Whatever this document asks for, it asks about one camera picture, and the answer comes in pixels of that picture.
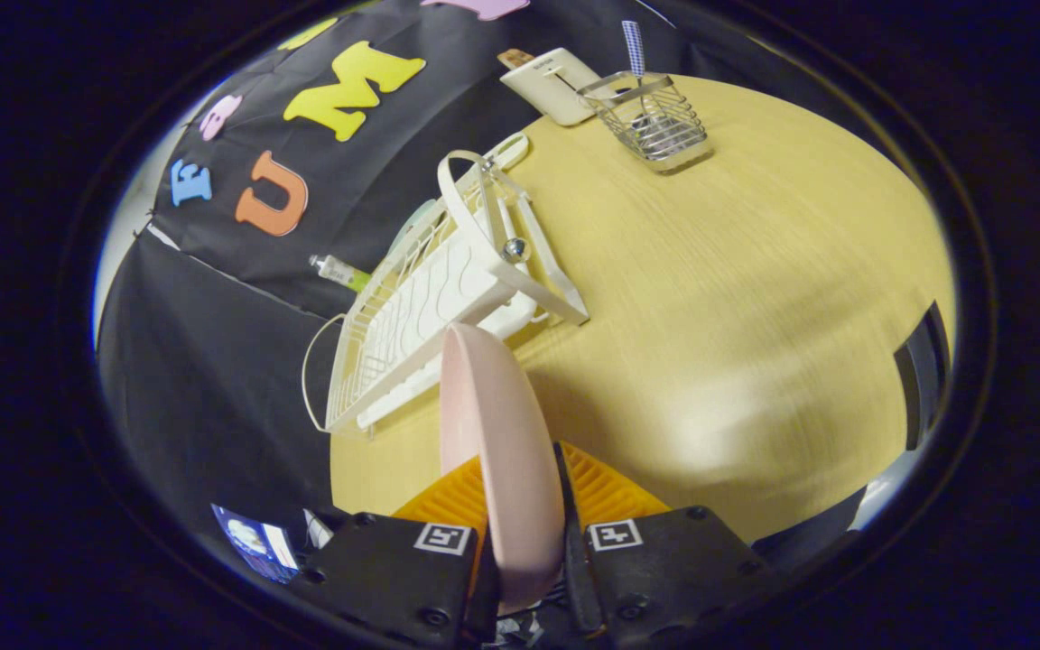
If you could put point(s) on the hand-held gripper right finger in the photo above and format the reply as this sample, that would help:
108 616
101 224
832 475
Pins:
576 578

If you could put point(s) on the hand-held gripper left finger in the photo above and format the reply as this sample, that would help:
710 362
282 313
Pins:
385 578

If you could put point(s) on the pink plate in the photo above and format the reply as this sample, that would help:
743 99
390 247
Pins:
506 469

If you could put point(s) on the white dish rack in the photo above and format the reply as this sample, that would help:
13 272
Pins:
448 289

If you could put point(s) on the blue white screen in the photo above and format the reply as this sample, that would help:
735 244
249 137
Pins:
258 542

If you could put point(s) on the black backdrop cloth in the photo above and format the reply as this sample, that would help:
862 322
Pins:
213 379

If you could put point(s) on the green clear bottle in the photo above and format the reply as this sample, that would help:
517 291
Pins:
339 271

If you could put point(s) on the white toaster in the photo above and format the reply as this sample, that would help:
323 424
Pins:
552 90

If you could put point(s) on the brown toast slices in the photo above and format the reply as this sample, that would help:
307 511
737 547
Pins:
514 58

